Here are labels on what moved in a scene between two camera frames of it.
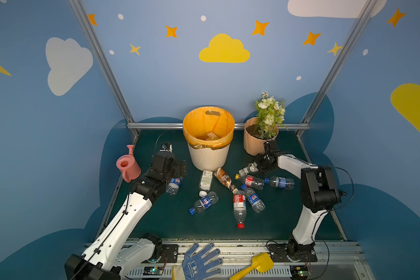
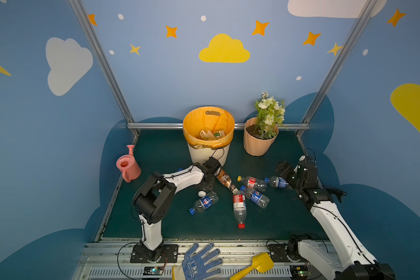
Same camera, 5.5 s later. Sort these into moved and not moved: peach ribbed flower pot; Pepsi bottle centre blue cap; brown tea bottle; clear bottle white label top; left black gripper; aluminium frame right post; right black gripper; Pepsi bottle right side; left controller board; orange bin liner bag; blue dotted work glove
Moved: right black gripper; left black gripper; clear bottle white label top
Not moved: aluminium frame right post; orange bin liner bag; left controller board; Pepsi bottle right side; brown tea bottle; peach ribbed flower pot; blue dotted work glove; Pepsi bottle centre blue cap
